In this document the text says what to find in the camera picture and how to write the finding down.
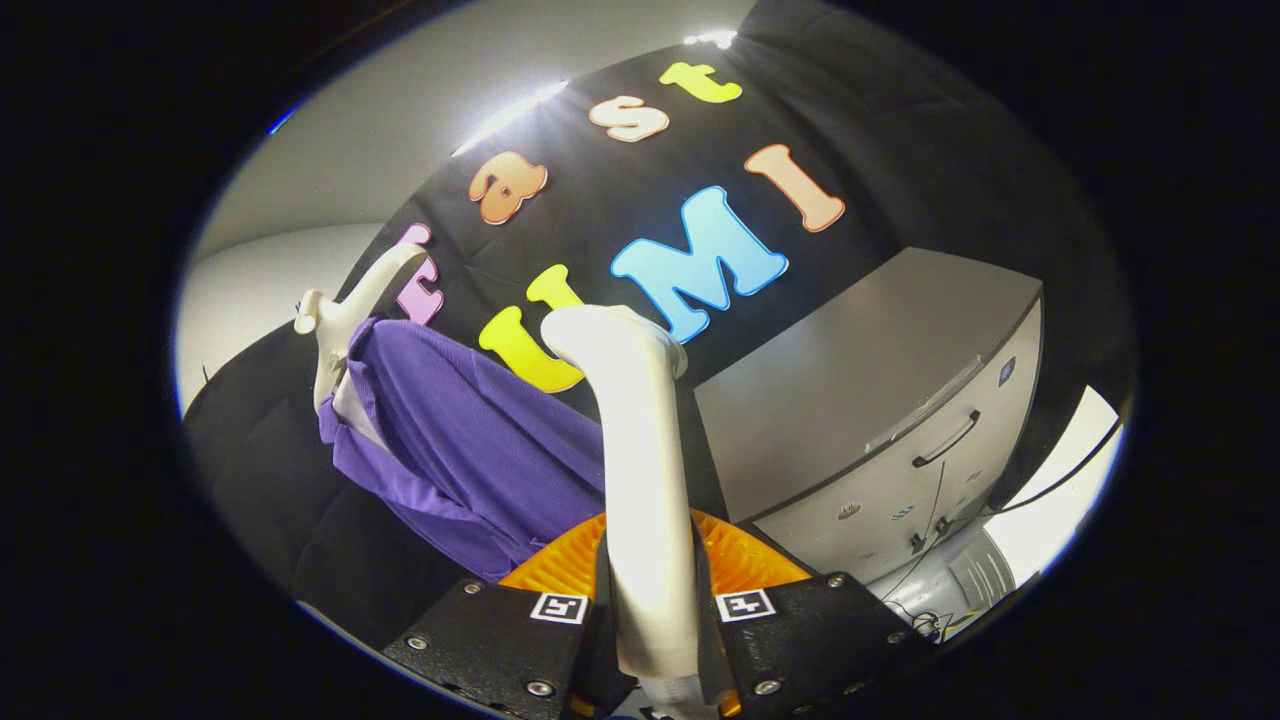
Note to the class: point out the small ceiling light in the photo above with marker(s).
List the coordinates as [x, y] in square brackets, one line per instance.
[712, 38]

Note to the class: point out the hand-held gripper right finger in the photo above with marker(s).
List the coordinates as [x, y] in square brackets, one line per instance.
[800, 640]

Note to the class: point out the white vertical ironing board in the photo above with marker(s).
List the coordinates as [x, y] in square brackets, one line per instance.
[352, 410]

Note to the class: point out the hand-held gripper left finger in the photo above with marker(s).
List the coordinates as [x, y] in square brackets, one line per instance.
[500, 640]

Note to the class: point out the white garment steamer head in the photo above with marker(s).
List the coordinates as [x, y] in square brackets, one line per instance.
[645, 480]

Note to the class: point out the cream clothes hanger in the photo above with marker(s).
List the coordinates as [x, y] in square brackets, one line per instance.
[350, 310]

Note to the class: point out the grey drawer cabinet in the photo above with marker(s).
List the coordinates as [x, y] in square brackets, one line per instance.
[850, 380]

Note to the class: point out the purple jacket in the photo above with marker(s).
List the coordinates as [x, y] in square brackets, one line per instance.
[470, 440]

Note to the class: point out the grey garment steamer base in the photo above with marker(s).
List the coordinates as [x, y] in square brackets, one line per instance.
[950, 585]

